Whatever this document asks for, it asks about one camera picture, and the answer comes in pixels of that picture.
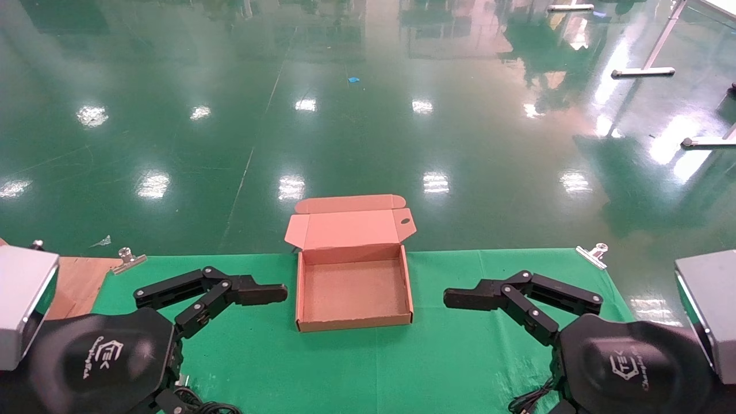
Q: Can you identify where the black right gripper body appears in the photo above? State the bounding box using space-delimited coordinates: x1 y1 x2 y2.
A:
554 313 720 414

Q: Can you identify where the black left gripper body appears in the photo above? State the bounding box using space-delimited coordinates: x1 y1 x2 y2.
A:
26 308 185 414

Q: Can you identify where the open brown cardboard box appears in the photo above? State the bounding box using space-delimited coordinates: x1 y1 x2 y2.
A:
285 194 417 333

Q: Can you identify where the silver metal binder clip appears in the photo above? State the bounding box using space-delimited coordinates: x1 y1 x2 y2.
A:
111 247 147 275
576 243 609 270

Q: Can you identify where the green table cloth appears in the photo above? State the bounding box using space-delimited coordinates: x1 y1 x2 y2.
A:
91 248 634 414

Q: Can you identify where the white table foot with caster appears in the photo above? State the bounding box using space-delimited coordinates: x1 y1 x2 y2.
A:
681 122 736 150

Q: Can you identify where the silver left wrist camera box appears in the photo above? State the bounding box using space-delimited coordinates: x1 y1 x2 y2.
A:
0 246 60 372

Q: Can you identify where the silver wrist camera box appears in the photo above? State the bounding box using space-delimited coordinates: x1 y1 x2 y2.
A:
0 246 60 372
674 249 736 385

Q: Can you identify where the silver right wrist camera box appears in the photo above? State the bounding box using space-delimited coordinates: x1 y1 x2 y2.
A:
674 249 736 385

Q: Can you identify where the white table leg frame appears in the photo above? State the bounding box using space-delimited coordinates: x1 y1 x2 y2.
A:
611 0 688 79

